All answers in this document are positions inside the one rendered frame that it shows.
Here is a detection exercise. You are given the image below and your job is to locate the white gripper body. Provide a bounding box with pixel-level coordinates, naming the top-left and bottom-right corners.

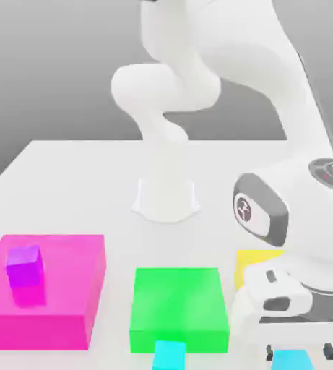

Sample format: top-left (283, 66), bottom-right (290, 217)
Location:
top-left (257, 314), bottom-right (333, 343)

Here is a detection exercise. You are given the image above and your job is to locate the small cyan cube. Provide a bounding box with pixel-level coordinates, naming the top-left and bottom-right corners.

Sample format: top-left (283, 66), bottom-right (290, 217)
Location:
top-left (270, 348), bottom-right (317, 370)
top-left (151, 340), bottom-right (188, 370)

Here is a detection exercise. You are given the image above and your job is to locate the small purple cube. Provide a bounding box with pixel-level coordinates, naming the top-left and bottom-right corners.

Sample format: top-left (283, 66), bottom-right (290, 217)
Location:
top-left (5, 244), bottom-right (46, 308)

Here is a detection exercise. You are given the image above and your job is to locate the large yellow box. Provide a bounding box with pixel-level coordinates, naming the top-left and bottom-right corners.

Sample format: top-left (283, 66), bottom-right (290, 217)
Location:
top-left (234, 249), bottom-right (285, 292)

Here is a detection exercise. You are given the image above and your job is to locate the large green box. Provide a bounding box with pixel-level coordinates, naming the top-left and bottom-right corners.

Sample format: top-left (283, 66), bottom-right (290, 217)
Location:
top-left (129, 267), bottom-right (231, 355)

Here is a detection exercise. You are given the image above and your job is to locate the large pink box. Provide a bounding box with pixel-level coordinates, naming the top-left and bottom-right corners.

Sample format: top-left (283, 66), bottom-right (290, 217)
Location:
top-left (0, 233), bottom-right (107, 351)

